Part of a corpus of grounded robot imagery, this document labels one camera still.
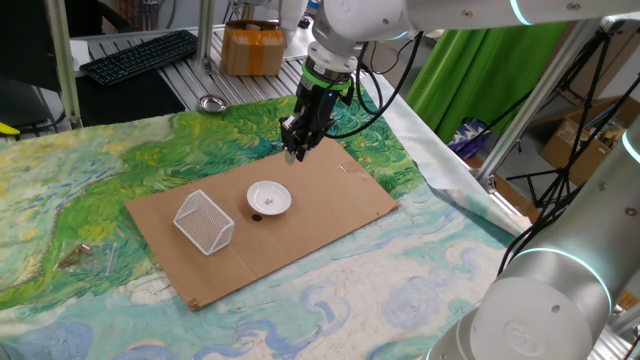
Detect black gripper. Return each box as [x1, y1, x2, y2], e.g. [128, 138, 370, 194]
[279, 82, 350, 165]

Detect white plate with flower print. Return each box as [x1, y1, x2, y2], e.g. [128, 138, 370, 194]
[246, 180, 293, 217]

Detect white wire mesh basket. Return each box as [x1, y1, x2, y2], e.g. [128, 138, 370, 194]
[172, 189, 236, 257]

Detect brown cardboard sheet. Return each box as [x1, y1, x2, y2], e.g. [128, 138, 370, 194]
[124, 135, 400, 312]

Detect small metal dish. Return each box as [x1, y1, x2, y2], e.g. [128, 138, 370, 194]
[196, 93, 228, 115]

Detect painted landscape tablecloth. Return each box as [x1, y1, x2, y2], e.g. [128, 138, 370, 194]
[0, 72, 534, 360]

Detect blue white patterned bag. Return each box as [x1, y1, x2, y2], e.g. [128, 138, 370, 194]
[447, 117, 492, 161]

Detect black desk mat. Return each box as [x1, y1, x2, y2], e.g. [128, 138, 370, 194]
[74, 69, 187, 128]

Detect black keyboard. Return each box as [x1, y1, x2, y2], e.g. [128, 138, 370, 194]
[78, 29, 199, 88]

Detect green curtain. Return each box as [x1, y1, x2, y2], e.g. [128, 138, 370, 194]
[405, 20, 569, 145]

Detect clear plastic bag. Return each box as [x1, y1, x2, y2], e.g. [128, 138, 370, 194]
[53, 242, 119, 278]

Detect black tripod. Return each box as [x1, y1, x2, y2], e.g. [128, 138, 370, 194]
[505, 29, 640, 210]

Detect open cardboard box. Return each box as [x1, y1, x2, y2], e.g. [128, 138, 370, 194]
[538, 94, 640, 187]

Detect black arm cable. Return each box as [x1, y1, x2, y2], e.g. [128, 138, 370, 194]
[324, 29, 425, 139]

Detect aluminium frame post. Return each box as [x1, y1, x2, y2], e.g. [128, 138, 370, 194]
[44, 0, 84, 131]
[195, 0, 217, 76]
[473, 17, 605, 195]

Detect black base cable bundle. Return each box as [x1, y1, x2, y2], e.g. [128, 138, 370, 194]
[496, 184, 584, 277]

